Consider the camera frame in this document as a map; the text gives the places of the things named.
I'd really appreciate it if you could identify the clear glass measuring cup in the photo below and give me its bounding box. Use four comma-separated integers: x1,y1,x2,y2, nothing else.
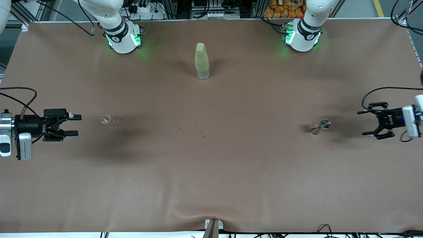
101,114,122,128

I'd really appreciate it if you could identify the steel double jigger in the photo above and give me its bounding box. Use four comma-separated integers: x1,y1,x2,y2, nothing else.
311,119,331,136

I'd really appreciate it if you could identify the white power strip with plugs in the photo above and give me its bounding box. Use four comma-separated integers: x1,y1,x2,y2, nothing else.
127,0,166,20

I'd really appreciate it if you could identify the pile of orange items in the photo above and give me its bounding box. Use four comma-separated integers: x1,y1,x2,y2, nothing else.
263,0,306,19

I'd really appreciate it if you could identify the green bottle with clear base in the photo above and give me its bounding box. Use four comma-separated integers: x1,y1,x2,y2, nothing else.
194,42,211,80

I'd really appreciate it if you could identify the brown table mat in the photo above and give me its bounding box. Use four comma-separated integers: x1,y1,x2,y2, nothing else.
0,18,423,233

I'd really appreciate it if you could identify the long white socket strip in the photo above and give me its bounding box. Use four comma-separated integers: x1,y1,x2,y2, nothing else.
205,12,241,19

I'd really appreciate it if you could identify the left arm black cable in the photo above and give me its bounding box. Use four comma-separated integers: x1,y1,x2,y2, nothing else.
361,0,423,143

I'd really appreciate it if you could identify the aluminium frame corner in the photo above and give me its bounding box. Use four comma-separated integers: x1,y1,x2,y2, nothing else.
395,0,423,70
10,0,50,32

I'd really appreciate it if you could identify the dark aluminium frame post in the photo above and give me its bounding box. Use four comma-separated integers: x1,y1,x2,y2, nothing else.
251,0,267,19
165,0,181,19

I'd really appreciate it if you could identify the metal table edge bracket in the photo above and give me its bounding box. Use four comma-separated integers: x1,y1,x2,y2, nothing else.
204,219,224,238

